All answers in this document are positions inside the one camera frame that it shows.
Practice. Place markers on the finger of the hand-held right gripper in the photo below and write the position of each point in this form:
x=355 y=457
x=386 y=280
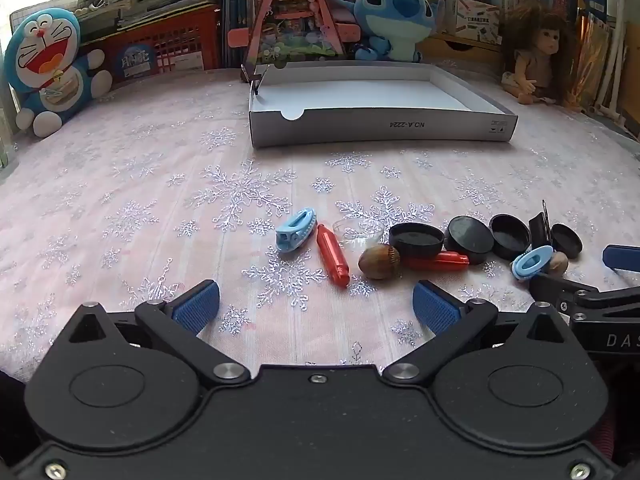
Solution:
x=622 y=258
x=555 y=290

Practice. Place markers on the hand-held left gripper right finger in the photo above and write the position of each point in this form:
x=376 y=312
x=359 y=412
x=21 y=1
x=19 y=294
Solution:
x=435 y=307

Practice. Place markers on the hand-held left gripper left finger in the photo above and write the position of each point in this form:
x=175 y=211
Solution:
x=195 y=306

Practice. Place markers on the light blue plastic clip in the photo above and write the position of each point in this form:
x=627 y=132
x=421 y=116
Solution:
x=530 y=262

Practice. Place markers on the black binder clip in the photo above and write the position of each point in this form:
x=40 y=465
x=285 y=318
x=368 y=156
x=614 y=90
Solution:
x=539 y=230
x=255 y=82

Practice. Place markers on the black round lid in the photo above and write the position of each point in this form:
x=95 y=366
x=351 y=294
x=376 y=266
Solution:
x=469 y=237
x=509 y=235
x=415 y=245
x=566 y=240

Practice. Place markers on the red toy rolling pin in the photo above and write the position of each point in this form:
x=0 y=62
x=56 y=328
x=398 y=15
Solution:
x=440 y=261
x=332 y=255

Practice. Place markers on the white cardboard box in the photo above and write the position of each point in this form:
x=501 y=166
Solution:
x=360 y=92

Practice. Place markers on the brown walnut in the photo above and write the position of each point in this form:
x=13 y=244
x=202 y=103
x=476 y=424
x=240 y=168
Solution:
x=559 y=262
x=378 y=262

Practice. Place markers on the clear plastic cup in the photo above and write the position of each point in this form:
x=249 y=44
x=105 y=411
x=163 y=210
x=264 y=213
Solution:
x=357 y=237

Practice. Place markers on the shiny gold foil sheet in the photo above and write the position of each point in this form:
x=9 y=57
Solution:
x=592 y=55

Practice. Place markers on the long-haired doll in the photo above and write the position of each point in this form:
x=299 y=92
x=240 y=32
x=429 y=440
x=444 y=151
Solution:
x=540 y=60

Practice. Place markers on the white rack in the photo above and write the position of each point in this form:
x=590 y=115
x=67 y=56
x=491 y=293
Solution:
x=621 y=20

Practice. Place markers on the wooden drawer shelf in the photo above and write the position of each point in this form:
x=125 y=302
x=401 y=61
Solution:
x=440 y=52

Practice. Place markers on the red plastic basket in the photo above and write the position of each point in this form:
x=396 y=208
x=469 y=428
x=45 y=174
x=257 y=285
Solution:
x=185 y=35

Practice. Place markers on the white printed carton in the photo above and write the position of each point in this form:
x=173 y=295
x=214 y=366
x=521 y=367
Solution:
x=472 y=20

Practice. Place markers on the blue alien plush toy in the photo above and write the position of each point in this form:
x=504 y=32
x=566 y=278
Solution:
x=395 y=20

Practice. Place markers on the blue robot cat plush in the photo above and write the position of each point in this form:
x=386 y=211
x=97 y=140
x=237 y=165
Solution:
x=45 y=55

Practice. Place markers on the pink triangular toy house box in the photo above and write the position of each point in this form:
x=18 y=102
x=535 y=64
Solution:
x=295 y=30

